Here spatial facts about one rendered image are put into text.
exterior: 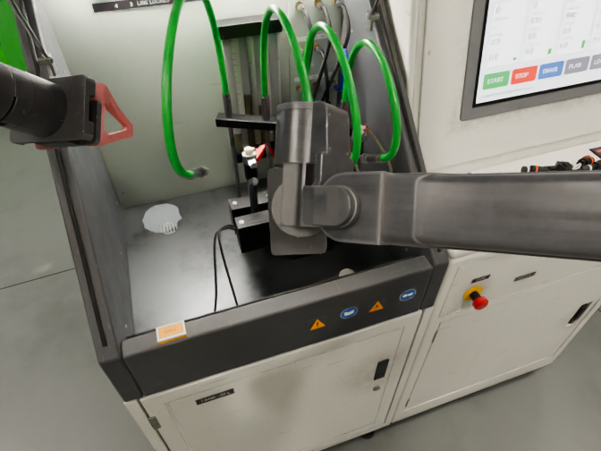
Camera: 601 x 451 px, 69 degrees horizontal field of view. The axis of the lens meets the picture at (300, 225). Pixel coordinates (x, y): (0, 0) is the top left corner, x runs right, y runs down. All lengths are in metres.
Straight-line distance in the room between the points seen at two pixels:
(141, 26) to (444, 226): 0.85
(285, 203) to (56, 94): 0.26
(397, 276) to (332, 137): 0.55
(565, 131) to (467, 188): 1.01
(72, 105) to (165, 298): 0.62
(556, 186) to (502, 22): 0.79
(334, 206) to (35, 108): 0.30
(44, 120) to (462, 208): 0.39
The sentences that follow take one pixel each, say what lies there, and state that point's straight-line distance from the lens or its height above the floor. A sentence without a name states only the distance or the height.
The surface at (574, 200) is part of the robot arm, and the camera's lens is 0.31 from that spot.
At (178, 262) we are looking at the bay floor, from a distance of 1.11.
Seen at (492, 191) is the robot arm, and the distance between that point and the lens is 0.32.
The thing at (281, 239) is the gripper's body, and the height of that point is 1.28.
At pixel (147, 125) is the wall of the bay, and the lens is 1.15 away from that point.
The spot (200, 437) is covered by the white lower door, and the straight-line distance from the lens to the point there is 1.23.
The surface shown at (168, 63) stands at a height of 1.38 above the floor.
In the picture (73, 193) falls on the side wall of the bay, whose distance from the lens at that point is 0.86.
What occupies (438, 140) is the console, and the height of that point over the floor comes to 1.08.
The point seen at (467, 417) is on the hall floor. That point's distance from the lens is 1.87.
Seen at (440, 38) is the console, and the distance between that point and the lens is 1.00.
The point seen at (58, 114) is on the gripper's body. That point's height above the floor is 1.42.
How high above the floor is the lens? 1.65
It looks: 45 degrees down
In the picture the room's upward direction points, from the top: straight up
